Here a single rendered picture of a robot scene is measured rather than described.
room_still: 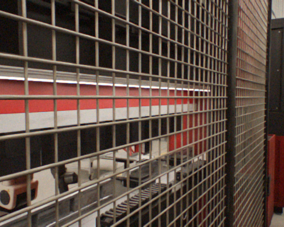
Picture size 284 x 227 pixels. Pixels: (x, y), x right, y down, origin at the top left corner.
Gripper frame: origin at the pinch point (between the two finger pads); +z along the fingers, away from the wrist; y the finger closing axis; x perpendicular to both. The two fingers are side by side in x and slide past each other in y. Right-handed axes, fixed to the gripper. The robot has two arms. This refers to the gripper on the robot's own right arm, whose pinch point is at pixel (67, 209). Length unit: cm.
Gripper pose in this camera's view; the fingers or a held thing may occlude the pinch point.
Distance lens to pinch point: 188.7
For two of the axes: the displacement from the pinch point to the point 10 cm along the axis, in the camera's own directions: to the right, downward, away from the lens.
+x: 5.7, -0.6, 8.2
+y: 7.9, -2.2, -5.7
